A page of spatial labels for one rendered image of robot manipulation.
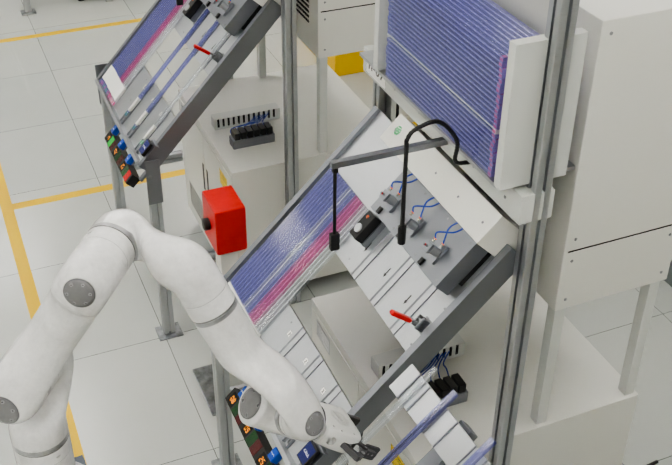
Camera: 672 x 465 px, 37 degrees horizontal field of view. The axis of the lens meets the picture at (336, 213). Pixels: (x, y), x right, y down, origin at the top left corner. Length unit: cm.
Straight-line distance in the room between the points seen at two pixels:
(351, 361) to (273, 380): 93
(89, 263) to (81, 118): 355
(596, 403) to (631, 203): 64
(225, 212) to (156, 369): 84
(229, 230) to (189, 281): 134
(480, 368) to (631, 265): 56
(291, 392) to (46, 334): 48
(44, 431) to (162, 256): 58
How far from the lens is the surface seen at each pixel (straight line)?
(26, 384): 207
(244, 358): 188
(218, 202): 313
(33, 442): 223
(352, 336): 286
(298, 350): 251
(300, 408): 189
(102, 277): 181
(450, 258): 223
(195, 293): 181
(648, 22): 211
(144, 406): 359
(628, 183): 230
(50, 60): 599
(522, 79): 196
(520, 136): 203
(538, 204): 212
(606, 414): 279
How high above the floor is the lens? 250
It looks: 34 degrees down
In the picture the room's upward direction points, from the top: 1 degrees clockwise
